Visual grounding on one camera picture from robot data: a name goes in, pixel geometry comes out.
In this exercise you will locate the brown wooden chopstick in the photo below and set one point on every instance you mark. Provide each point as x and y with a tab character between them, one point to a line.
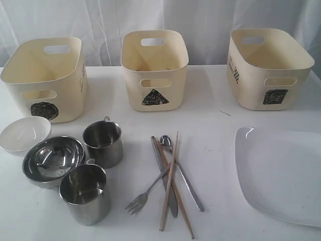
176	191

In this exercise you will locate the white ceramic bowl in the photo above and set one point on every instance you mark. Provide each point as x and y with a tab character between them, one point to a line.
21	135

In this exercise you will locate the stainless steel spoon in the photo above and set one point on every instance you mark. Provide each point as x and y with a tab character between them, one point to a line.
167	144

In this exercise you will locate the cream bin with black triangle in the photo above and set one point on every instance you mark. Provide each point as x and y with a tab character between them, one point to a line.
154	64

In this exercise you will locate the cream bin with black circle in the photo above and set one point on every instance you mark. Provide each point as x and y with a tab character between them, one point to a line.
47	77

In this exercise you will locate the light wooden chopstick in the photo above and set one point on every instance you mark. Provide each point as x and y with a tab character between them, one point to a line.
165	205

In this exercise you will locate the stainless steel fork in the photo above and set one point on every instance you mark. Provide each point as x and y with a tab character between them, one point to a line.
139	202

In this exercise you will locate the white curtain backdrop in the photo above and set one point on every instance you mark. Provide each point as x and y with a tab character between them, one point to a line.
204	25

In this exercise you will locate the cream bin with black square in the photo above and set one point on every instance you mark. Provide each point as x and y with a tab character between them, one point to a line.
266	68

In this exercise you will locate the stainless steel knife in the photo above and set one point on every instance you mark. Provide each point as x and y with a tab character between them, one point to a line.
162	164

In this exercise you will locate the white square plate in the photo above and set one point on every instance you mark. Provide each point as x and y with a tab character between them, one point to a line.
279	173

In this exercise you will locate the stainless steel mug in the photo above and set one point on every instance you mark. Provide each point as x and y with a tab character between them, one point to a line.
103	142
85	191

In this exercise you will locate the stainless steel bowl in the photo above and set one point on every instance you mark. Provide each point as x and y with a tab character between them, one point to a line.
46	163

